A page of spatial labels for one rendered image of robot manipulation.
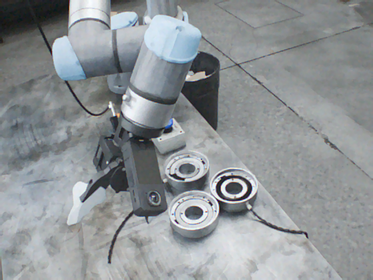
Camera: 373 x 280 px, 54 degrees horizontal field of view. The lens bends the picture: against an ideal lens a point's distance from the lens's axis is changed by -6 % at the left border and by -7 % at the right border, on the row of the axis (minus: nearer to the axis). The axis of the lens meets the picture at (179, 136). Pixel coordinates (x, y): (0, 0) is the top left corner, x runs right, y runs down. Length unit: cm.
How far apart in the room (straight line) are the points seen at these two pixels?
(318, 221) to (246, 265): 113
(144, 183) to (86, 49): 23
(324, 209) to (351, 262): 30
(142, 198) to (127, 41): 25
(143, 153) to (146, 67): 13
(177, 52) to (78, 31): 20
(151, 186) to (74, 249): 35
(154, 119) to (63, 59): 19
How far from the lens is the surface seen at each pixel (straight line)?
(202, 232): 80
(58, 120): 123
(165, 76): 53
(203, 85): 202
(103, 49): 63
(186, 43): 52
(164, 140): 98
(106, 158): 62
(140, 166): 56
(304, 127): 238
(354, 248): 184
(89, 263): 83
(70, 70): 65
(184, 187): 89
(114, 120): 93
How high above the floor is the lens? 147
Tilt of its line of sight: 40 degrees down
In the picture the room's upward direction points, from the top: 7 degrees counter-clockwise
